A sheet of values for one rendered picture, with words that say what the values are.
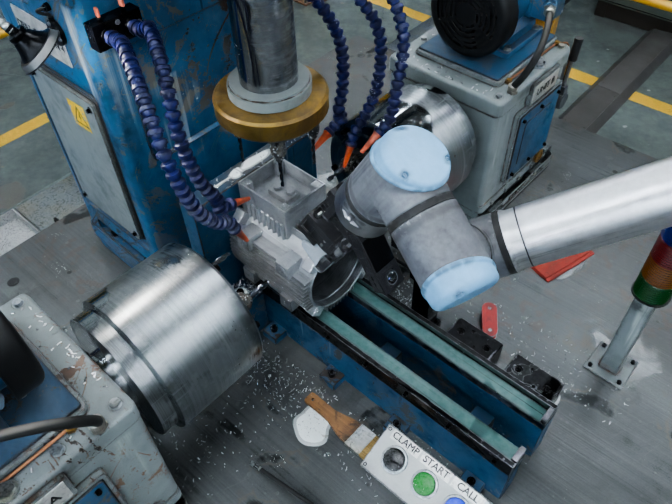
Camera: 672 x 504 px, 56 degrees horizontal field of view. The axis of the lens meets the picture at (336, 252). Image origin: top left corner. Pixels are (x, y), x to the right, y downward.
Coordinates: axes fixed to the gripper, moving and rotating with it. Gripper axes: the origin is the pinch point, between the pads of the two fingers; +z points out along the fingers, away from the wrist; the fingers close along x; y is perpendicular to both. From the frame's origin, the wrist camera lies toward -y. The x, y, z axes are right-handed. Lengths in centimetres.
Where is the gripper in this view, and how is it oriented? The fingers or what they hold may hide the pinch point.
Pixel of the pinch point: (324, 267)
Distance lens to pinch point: 105.3
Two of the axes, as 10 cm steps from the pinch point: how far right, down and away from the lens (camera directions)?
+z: -3.5, 3.4, 8.7
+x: -6.7, 5.6, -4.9
